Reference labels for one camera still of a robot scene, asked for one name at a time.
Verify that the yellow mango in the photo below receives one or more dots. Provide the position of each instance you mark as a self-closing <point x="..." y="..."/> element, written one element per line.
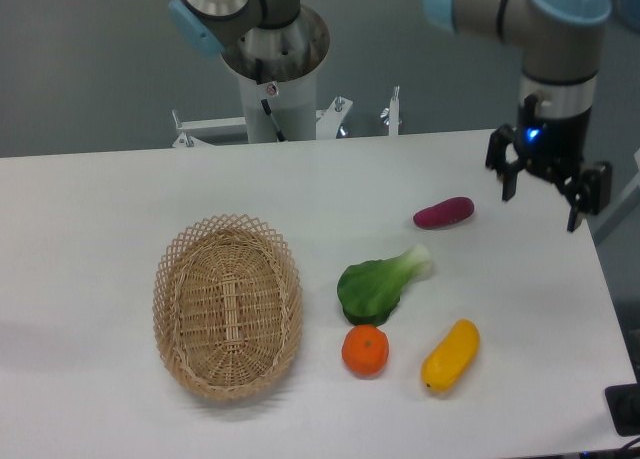
<point x="447" y="362"/>

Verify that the woven wicker basket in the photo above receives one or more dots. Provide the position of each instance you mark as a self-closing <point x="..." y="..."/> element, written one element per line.
<point x="227" y="307"/>

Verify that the white frame at right edge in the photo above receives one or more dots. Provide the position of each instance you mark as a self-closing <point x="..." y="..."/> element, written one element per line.
<point x="618" y="209"/>

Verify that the green bok choy vegetable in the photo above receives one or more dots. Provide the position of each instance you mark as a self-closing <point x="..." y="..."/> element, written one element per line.
<point x="369" y="292"/>

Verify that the purple sweet potato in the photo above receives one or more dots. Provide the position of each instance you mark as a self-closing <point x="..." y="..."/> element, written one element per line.
<point x="445" y="213"/>

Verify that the orange tangerine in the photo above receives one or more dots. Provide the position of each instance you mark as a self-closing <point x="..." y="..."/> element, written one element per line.
<point x="365" y="350"/>

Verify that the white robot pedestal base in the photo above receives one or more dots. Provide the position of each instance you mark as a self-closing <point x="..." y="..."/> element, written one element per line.
<point x="274" y="48"/>

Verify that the black device at table edge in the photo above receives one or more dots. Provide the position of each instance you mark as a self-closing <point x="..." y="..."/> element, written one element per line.
<point x="623" y="404"/>

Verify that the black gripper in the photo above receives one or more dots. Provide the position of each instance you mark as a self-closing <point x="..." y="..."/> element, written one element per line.
<point x="551" y="149"/>

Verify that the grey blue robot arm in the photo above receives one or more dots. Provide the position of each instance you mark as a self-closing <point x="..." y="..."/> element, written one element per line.
<point x="561" y="41"/>

